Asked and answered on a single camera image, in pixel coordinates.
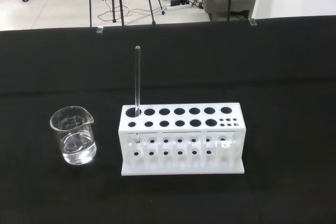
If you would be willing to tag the white test tube rack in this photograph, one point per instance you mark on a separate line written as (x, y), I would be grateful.
(181, 140)

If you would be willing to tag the black bench cloth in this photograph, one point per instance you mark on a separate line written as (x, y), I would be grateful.
(168, 77)

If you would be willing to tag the white power strip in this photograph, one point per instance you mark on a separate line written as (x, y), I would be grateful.
(178, 5)

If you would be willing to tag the clear plastic cloth clip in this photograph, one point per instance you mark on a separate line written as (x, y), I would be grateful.
(252, 21)
(99, 29)

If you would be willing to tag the glass beaker with water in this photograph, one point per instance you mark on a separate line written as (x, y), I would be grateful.
(74, 140)

